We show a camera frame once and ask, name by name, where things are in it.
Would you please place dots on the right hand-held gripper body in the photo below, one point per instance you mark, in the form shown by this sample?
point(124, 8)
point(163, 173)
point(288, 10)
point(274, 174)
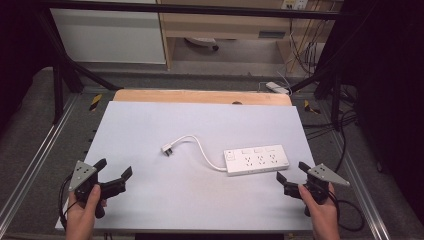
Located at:
point(320, 186)

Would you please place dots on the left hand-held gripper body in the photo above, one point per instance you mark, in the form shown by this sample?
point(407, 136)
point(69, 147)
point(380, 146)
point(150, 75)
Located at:
point(84, 186)

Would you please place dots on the white plug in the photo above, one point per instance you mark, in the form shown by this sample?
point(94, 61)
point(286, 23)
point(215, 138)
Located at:
point(166, 150)

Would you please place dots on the person's left hand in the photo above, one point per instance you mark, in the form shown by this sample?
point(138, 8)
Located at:
point(81, 215)

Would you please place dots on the person's right hand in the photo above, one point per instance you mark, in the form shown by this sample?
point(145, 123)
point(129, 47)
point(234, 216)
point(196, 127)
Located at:
point(321, 216)

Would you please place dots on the white board cover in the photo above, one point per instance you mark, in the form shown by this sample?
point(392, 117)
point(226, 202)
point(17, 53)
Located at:
point(186, 200)

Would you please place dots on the small white floor power strip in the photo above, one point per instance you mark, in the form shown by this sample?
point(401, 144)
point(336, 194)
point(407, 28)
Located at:
point(277, 87)

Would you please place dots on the black metal stand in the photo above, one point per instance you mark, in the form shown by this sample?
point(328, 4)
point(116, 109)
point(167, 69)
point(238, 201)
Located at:
point(333, 86)
point(61, 76)

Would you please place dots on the wooden table board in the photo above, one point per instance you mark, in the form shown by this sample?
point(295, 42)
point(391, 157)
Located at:
point(200, 96)

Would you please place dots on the white cabinet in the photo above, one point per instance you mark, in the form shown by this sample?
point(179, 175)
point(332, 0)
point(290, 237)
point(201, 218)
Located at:
point(106, 36)

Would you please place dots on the white chair base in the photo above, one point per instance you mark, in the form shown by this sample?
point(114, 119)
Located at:
point(204, 42)

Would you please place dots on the wooden desk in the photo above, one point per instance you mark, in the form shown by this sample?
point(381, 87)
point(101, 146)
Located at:
point(226, 23)

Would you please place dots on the black metal crossbar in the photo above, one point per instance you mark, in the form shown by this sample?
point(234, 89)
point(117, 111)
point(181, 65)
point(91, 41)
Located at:
point(200, 9)

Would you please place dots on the aluminium rail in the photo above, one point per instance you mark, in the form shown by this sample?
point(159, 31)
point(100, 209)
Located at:
point(36, 156)
point(360, 186)

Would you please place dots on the white wall socket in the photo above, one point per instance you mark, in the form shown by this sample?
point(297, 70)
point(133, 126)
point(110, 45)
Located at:
point(294, 4)

